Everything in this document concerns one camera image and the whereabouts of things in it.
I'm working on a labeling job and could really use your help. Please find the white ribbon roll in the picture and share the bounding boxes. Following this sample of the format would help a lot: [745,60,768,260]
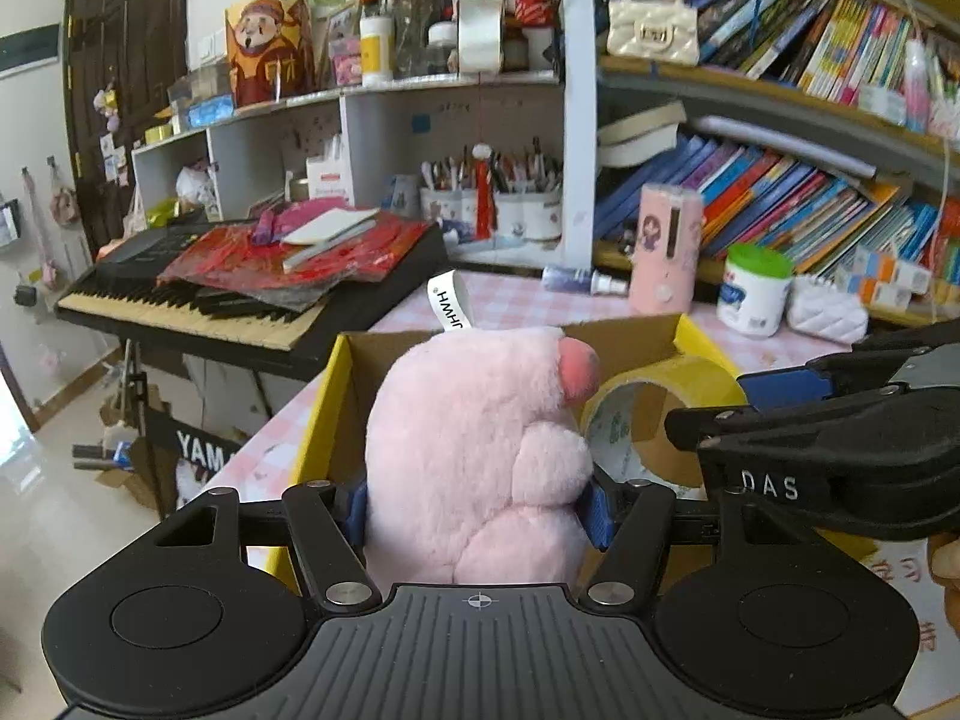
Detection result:
[456,0,506,77]

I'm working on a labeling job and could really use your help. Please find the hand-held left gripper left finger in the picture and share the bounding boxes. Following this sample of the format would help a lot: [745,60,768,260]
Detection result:
[154,480,385,612]

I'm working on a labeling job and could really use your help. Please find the black electronic keyboard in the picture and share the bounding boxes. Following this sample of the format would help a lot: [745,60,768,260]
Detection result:
[55,219,452,380]

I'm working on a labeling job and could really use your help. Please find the person's right hand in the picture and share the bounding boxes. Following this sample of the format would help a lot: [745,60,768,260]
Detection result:
[926,532,960,616]

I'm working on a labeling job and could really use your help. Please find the cream pearl-handled handbag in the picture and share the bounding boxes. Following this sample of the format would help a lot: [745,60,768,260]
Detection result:
[606,0,701,67]

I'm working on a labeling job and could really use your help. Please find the wooden bookshelf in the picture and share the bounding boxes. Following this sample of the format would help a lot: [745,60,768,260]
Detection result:
[589,0,960,331]

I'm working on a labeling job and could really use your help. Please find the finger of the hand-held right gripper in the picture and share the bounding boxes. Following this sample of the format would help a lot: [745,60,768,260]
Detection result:
[666,384,960,524]
[737,322,960,413]

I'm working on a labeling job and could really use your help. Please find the pink foil wrapper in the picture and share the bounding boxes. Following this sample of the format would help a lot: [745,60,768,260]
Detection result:
[250,197,347,246]

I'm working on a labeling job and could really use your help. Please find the stack of lying books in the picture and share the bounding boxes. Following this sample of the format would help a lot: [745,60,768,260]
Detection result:
[596,100,689,170]

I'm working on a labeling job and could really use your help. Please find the bunch of pens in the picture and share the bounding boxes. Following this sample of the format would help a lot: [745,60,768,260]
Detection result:
[418,136,565,196]

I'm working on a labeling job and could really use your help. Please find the pink cartoon desk mat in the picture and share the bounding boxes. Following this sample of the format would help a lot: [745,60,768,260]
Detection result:
[176,265,960,717]

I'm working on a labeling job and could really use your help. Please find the small blue and orange boxes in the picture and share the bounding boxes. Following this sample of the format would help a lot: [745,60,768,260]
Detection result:
[831,242,940,310]

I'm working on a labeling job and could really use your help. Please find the white bottle with yellow label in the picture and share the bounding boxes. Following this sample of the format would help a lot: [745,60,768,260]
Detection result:
[358,13,396,89]

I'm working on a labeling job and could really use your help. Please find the white jar with green lid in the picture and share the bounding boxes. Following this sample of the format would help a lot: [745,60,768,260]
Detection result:
[715,242,796,339]

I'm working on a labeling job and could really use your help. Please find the dark wooden door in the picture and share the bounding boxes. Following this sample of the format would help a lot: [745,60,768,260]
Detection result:
[61,0,192,260]

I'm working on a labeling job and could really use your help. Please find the yellow tape roll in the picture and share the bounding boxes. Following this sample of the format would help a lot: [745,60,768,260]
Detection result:
[580,355,749,502]

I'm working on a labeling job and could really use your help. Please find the fortune god paper box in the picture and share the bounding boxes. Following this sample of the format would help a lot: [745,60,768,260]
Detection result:
[223,0,317,109]

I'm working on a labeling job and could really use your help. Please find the white and red paper bag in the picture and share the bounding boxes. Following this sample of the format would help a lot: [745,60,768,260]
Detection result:
[304,135,356,205]

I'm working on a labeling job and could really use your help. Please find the white shelf unit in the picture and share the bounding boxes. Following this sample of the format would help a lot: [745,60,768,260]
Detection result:
[130,0,601,272]

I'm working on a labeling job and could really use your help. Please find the red tassel ornament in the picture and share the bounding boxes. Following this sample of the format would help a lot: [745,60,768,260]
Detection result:
[471,141,501,242]

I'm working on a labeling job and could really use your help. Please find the white notebook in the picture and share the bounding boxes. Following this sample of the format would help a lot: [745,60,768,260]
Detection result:
[280,206,381,272]

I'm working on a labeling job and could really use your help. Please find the keyboard stand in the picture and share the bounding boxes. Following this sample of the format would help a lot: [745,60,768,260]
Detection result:
[71,337,248,522]

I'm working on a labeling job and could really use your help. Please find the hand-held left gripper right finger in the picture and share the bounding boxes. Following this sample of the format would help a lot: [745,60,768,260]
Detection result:
[579,476,743,610]

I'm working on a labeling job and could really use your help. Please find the pink plush toy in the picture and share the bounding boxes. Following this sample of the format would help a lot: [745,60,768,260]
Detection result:
[364,268,602,587]

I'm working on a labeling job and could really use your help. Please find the white pen cup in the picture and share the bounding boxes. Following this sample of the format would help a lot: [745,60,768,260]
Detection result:
[491,190,565,244]
[418,186,479,239]

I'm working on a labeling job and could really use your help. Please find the pink bottle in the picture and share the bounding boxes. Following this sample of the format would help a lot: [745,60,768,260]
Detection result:
[902,36,933,134]

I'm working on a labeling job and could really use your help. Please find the white quilted pouch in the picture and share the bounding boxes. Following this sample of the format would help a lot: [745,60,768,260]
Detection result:
[784,274,872,344]

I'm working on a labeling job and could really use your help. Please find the small spray bottle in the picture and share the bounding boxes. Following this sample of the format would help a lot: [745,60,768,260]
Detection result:
[540,263,632,297]

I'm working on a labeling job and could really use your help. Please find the pink cylindrical container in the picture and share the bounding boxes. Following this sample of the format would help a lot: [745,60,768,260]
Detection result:
[627,182,706,316]

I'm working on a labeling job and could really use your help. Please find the row of colourful books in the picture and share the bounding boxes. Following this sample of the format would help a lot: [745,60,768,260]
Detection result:
[595,131,960,302]

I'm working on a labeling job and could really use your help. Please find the white hanging cable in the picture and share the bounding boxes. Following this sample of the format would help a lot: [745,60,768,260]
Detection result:
[881,0,960,256]

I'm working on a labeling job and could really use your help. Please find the yellow cardboard box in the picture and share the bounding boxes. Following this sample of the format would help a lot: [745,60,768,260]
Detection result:
[247,313,751,593]

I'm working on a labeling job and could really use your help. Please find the row of thin picture books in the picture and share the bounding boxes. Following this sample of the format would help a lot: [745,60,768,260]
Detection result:
[679,0,935,110]

